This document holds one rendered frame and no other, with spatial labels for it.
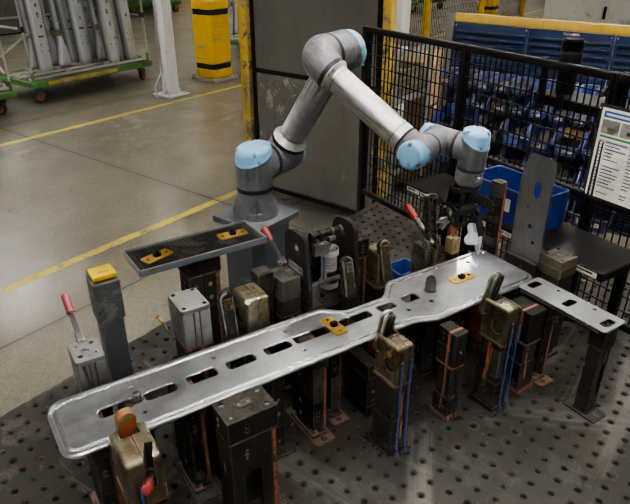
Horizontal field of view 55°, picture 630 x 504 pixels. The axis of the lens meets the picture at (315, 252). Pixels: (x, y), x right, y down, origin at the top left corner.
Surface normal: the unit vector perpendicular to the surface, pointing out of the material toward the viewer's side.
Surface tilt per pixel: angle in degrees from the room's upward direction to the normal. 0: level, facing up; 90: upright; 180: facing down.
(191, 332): 90
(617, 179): 90
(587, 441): 0
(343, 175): 90
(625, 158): 90
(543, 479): 0
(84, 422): 0
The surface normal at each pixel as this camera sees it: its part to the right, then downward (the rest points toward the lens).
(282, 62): -0.62, 0.37
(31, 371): 0.00, -0.89
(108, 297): 0.55, 0.39
